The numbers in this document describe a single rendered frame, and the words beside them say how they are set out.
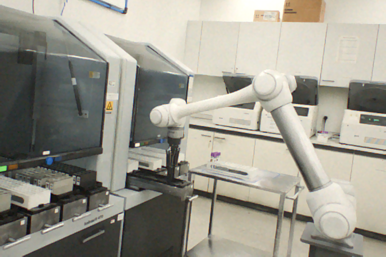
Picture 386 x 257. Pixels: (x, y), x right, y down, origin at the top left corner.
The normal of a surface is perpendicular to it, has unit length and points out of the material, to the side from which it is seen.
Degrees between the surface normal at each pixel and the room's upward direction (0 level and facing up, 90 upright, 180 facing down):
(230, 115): 90
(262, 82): 85
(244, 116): 90
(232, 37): 90
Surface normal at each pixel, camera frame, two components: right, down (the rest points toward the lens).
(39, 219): 0.90, 0.12
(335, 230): -0.36, 0.11
